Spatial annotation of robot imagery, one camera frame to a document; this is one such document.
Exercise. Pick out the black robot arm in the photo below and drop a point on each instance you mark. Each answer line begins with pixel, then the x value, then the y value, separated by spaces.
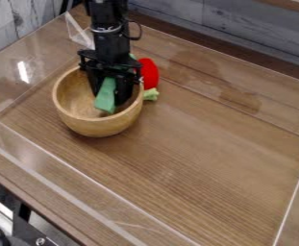
pixel 108 13

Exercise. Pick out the green rectangular block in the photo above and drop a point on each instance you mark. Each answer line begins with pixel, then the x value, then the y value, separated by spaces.
pixel 104 98

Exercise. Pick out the brown wooden bowl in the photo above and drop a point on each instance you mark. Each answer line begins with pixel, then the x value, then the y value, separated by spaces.
pixel 72 99

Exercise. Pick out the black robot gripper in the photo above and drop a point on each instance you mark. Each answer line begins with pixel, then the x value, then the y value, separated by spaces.
pixel 108 60

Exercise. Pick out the red plush strawberry toy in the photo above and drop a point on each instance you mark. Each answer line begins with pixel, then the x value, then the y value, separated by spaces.
pixel 149 79

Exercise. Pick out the black table clamp mount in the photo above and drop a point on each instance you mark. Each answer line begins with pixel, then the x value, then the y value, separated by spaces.
pixel 24 231

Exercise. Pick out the clear acrylic tray wall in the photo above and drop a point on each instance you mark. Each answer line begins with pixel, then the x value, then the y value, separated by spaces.
pixel 93 215

